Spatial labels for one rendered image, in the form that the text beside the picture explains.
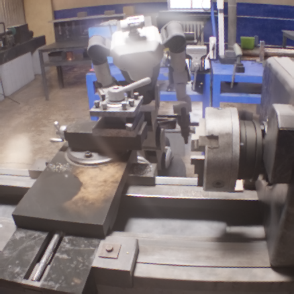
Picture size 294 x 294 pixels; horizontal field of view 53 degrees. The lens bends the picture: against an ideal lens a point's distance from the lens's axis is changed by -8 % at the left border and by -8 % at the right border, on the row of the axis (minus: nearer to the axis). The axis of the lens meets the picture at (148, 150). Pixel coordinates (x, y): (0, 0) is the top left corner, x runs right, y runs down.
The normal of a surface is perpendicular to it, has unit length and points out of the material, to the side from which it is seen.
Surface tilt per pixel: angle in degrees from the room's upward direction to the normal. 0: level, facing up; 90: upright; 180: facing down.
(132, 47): 71
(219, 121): 24
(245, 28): 90
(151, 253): 0
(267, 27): 90
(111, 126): 0
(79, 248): 0
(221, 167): 83
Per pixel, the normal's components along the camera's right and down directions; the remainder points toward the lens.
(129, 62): 0.06, 0.81
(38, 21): -0.15, 0.48
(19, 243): -0.05, -0.87
